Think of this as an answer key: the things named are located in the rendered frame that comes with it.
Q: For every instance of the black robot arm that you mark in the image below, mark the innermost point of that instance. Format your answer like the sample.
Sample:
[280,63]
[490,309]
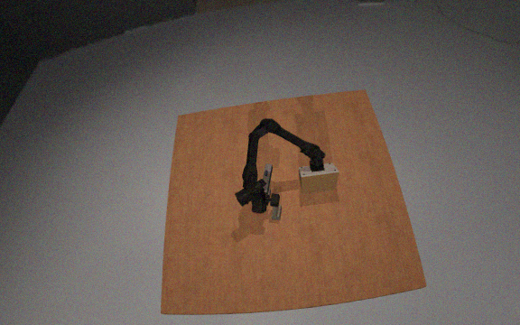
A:
[249,176]

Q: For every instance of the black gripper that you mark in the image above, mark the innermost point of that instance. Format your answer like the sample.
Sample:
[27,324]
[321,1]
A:
[274,200]

